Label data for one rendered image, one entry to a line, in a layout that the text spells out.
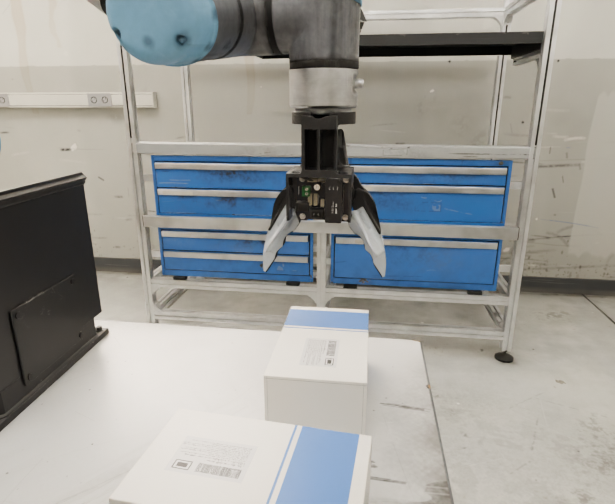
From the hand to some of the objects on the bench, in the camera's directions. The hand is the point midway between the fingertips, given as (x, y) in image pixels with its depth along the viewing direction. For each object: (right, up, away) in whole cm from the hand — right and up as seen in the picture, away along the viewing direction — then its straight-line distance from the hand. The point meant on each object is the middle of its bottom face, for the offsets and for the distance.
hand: (324, 273), depth 60 cm
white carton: (-7, -24, -17) cm, 30 cm away
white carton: (0, -17, +6) cm, 18 cm away
